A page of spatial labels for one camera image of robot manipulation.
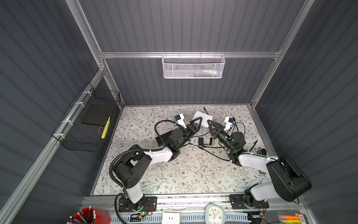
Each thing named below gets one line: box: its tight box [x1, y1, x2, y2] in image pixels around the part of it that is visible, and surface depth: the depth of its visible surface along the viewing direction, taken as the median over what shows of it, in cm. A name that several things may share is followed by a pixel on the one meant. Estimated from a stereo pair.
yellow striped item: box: [101, 116, 111, 139], surface depth 72 cm
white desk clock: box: [204, 203, 225, 224], surface depth 70 cm
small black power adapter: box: [198, 137, 204, 146], surface depth 98 cm
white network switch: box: [192, 111, 214, 128], surface depth 80 cm
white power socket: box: [161, 212, 180, 224], surface depth 68 cm
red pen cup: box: [66, 207, 111, 224], surface depth 61 cm
